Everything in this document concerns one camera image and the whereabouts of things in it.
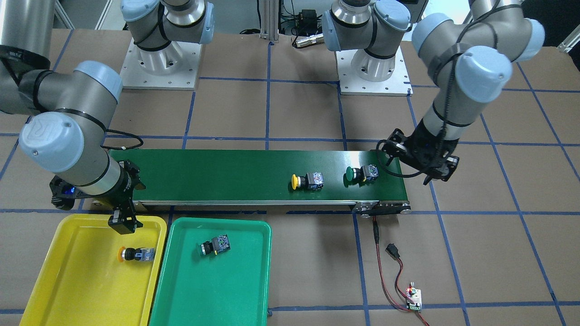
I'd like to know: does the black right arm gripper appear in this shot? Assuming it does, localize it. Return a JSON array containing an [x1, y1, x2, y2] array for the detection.
[[49, 161, 145, 235]]

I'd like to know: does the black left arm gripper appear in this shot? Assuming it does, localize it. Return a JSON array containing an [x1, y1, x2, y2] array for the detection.
[[377, 122, 459, 185]]

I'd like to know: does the yellow push button front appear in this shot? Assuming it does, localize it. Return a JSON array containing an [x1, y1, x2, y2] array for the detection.
[[116, 246, 155, 262]]

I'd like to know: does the yellow push button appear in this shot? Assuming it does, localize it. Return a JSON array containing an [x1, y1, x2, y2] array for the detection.
[[116, 246, 155, 262], [290, 173, 324, 191]]

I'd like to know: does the green push button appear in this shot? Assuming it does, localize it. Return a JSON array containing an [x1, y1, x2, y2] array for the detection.
[[199, 235, 231, 256], [344, 164, 379, 186]]

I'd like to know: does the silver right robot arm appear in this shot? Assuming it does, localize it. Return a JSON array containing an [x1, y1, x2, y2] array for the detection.
[[1, 0, 215, 215]]

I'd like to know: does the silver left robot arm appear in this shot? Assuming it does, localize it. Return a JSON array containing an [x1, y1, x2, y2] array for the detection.
[[111, 0, 545, 216]]

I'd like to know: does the green conveyor belt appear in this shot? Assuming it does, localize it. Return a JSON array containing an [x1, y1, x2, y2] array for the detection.
[[109, 149, 411, 216]]

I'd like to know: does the yellow plastic tray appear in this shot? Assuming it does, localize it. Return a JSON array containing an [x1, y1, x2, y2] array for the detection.
[[20, 213, 167, 326]]

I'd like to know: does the green plastic tray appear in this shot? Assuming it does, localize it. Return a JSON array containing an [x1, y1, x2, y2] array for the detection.
[[149, 217, 272, 326]]

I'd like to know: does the small controller circuit board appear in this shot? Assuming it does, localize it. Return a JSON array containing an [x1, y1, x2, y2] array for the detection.
[[406, 283, 423, 312]]

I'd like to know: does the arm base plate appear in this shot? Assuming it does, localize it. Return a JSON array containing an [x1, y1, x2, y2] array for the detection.
[[120, 41, 203, 91], [335, 48, 413, 96]]

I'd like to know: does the red black wire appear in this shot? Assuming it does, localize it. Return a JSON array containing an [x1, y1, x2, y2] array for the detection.
[[372, 216, 431, 326]]

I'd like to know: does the aluminium frame post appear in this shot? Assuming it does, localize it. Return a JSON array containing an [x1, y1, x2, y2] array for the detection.
[[257, 0, 281, 43]]

